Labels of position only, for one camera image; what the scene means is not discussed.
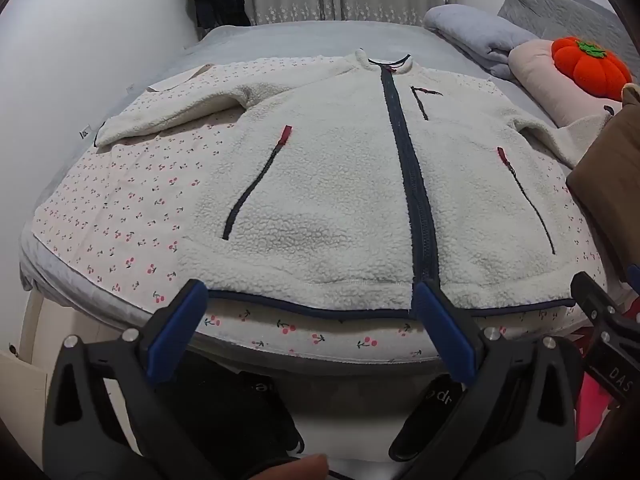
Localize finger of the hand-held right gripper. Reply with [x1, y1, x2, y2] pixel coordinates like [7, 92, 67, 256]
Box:
[570, 271, 640, 346]

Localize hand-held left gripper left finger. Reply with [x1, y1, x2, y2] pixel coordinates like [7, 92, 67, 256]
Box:
[42, 279, 213, 480]

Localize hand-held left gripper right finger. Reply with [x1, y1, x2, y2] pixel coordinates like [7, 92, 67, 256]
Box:
[389, 280, 584, 480]

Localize white fleece jacket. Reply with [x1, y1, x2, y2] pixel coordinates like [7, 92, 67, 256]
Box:
[95, 49, 615, 322]

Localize person's left hand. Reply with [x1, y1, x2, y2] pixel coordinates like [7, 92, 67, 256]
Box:
[251, 453, 329, 480]

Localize pink red cloth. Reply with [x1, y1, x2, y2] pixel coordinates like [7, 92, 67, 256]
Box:
[574, 327, 627, 442]

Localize black slipper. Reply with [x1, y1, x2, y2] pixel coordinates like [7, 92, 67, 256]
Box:
[400, 372, 469, 456]

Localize cherry print blanket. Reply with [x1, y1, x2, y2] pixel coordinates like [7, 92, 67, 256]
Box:
[32, 55, 617, 362]

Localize brown cushion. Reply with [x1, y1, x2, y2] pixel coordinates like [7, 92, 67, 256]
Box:
[566, 82, 640, 282]

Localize pink pillow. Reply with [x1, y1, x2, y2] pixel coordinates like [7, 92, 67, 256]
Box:
[508, 40, 627, 129]

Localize orange pumpkin plush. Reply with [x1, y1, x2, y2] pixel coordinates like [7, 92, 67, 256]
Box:
[551, 36, 634, 103]

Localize folded grey blanket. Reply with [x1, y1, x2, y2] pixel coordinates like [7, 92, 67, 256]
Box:
[424, 4, 542, 81]

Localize grey quilted pillow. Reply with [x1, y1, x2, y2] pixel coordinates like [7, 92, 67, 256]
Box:
[497, 0, 634, 68]

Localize bed with grey sheet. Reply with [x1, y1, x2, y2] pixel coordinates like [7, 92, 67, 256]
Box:
[19, 20, 640, 378]

